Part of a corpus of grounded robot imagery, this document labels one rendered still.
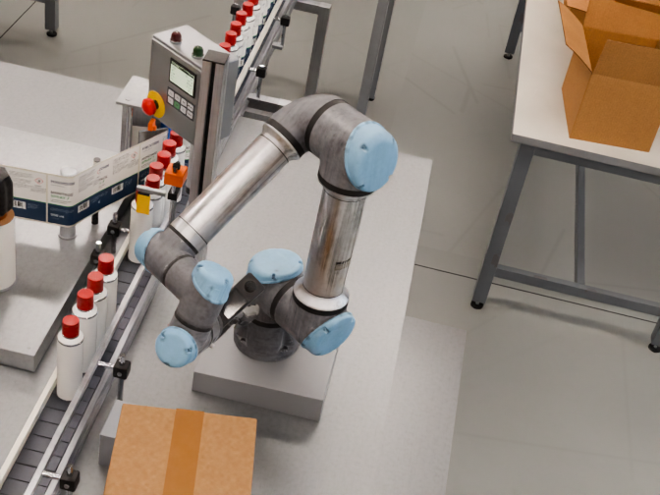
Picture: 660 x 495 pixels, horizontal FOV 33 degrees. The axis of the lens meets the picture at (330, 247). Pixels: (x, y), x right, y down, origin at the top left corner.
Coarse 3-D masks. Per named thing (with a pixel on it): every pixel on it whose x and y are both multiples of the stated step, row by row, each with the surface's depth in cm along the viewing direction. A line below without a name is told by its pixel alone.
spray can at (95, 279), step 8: (96, 272) 228; (88, 280) 226; (96, 280) 226; (88, 288) 227; (96, 288) 227; (104, 288) 231; (96, 296) 228; (104, 296) 229; (96, 304) 229; (104, 304) 230; (104, 312) 232; (104, 320) 233; (104, 328) 235; (96, 344) 236
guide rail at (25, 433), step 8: (128, 240) 265; (120, 248) 262; (128, 248) 265; (120, 256) 259; (56, 368) 228; (56, 376) 227; (48, 384) 225; (48, 392) 223; (40, 400) 221; (40, 408) 220; (32, 416) 217; (32, 424) 217; (24, 432) 214; (24, 440) 213; (16, 448) 211; (8, 456) 209; (16, 456) 210; (8, 464) 207; (0, 472) 206; (8, 472) 208; (0, 480) 204; (0, 488) 205
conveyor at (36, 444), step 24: (120, 264) 263; (120, 288) 256; (144, 288) 258; (120, 336) 244; (96, 384) 231; (48, 408) 224; (48, 432) 219; (72, 432) 220; (24, 456) 214; (24, 480) 209; (48, 480) 210
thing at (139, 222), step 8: (136, 192) 253; (136, 200) 254; (136, 208) 254; (152, 208) 255; (136, 216) 255; (144, 216) 255; (152, 216) 258; (136, 224) 256; (144, 224) 256; (136, 232) 258; (136, 240) 259; (128, 256) 264
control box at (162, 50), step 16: (160, 32) 231; (192, 32) 233; (160, 48) 229; (176, 48) 227; (208, 48) 229; (160, 64) 231; (192, 64) 224; (160, 80) 233; (160, 96) 235; (160, 112) 237; (176, 112) 233; (224, 112) 233; (176, 128) 235; (192, 128) 231; (224, 128) 236; (192, 144) 233
